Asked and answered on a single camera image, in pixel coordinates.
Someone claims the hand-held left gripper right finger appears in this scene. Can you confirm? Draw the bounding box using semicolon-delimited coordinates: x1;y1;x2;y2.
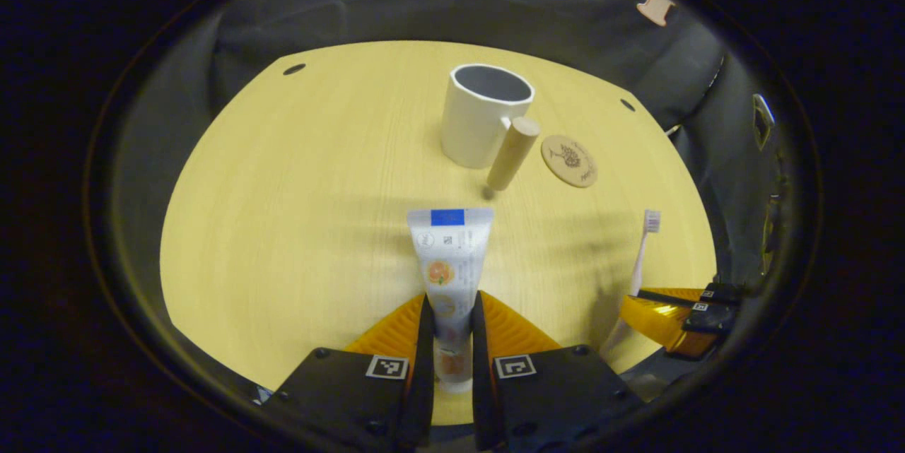
472;290;644;450

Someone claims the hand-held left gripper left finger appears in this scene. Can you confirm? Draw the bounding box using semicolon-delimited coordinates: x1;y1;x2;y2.
262;292;436;450

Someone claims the white toothbrush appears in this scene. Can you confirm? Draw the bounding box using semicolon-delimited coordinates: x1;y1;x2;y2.
601;210;662;362

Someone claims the white toothpaste tube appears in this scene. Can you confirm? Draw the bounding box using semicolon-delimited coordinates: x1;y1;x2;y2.
407;208;494;394

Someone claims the round wooden coaster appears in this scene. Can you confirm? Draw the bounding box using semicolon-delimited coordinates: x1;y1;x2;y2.
541;135;599;189

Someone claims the white cup with wooden handle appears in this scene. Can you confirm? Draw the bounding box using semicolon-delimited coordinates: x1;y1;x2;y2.
440;64;542;192

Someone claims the light wooden desktop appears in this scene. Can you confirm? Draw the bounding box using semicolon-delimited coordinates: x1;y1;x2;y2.
159;40;718;425

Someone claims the black backdrop cloth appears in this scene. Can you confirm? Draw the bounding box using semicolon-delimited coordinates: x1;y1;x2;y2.
106;0;786;284

